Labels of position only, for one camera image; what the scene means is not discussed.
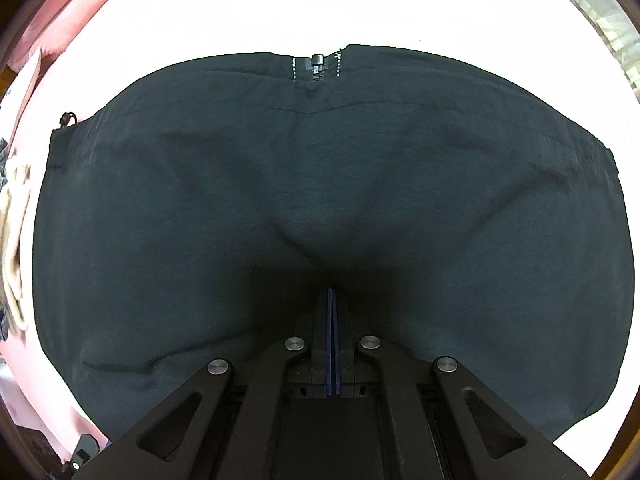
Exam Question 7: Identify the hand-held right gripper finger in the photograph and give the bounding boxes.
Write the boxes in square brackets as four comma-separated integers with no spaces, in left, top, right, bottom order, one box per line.
[102,287,332,480]
[331,287,576,480]

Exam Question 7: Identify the green and black jacket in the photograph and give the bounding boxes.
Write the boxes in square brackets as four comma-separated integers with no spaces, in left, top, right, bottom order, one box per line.
[32,44,627,453]

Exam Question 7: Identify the folded cream clothes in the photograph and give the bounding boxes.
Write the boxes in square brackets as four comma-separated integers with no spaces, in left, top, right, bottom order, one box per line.
[0,159,35,332]

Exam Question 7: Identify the pink bed sheet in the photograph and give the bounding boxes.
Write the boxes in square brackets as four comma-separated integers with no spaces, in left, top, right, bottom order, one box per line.
[9,0,637,480]

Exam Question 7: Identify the white blue printed pillow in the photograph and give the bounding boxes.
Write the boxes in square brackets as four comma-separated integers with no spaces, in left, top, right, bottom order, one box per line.
[5,52,44,107]

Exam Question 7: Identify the light patterned curtain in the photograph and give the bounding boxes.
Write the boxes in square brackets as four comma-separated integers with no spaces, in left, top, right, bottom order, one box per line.
[554,0,640,92]

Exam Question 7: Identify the pink quilt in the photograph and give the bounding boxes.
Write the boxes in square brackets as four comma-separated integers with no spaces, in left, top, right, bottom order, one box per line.
[5,0,127,68]

